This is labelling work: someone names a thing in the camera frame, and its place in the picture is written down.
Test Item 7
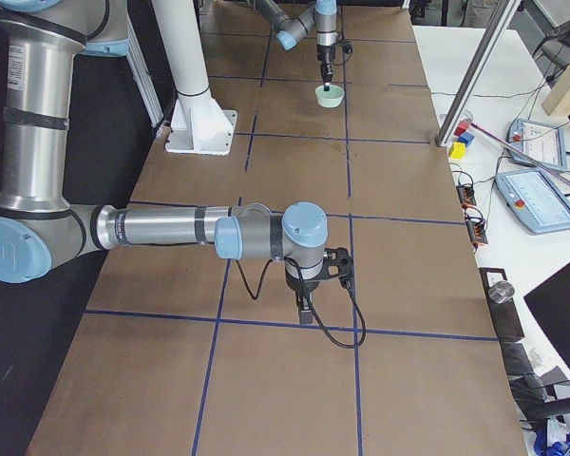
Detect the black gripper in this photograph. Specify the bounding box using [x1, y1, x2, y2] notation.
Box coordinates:
[285, 270, 319, 325]
[316, 44, 335, 91]

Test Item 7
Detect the mint green bowl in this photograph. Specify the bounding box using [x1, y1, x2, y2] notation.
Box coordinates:
[315, 85, 345, 108]

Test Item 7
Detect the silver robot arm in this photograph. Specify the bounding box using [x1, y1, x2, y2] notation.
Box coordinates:
[0, 1, 337, 324]
[247, 0, 338, 92]

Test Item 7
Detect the white mounting pillar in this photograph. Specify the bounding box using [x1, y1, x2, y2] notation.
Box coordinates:
[153, 0, 238, 156]

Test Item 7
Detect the red cube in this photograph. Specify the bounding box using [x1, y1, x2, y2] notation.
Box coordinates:
[454, 121, 469, 137]

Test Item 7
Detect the yellow cube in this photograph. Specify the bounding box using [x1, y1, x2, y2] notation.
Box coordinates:
[448, 142, 466, 160]

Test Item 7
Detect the blue cube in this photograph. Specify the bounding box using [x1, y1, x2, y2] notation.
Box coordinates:
[457, 131, 474, 146]

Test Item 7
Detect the silver metal cup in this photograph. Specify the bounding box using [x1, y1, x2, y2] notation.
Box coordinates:
[487, 280, 515, 304]

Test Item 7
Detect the grabber reach stick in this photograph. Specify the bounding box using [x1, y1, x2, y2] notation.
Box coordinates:
[465, 118, 570, 188]

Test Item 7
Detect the far teach pendant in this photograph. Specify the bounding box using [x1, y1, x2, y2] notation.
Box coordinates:
[507, 119, 568, 171]

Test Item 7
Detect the teach pendant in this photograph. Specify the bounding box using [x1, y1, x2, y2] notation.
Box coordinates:
[507, 119, 568, 171]
[495, 169, 570, 235]

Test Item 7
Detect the near teach pendant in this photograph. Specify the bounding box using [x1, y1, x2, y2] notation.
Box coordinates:
[495, 169, 570, 235]

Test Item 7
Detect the black monitor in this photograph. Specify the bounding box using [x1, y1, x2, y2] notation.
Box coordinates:
[524, 263, 570, 369]

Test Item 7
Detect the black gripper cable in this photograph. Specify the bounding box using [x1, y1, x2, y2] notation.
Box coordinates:
[235, 258, 366, 350]

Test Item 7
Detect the aluminium frame post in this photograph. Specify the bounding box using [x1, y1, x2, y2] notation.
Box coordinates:
[435, 0, 520, 146]

